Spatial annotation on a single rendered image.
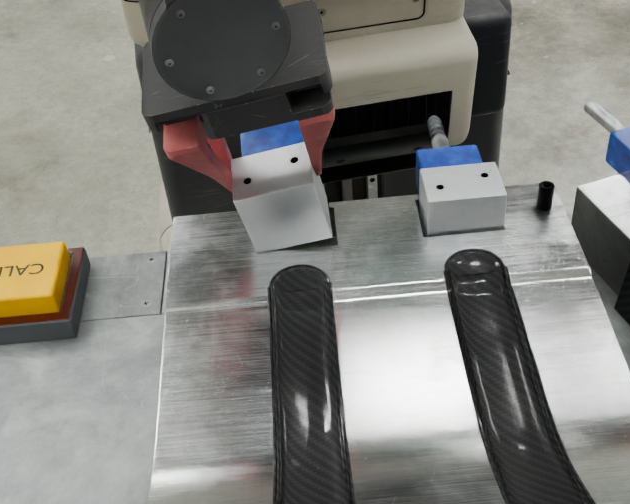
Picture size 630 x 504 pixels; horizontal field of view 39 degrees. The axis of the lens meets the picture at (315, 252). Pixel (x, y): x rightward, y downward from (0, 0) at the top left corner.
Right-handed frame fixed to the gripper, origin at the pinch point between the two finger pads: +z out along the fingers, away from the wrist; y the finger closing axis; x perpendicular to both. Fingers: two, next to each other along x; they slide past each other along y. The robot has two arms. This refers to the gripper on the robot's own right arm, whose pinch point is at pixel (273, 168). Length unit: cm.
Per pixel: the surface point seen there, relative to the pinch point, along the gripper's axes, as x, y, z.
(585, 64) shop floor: 143, 63, 131
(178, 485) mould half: -19.3, -6.7, 1.1
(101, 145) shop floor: 129, -65, 108
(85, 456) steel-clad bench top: -11.9, -15.9, 9.6
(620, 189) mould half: 2.9, 22.9, 13.0
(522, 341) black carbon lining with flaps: -12.5, 12.3, 5.4
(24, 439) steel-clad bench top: -10.0, -20.2, 9.2
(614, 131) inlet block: 8.4, 24.2, 12.8
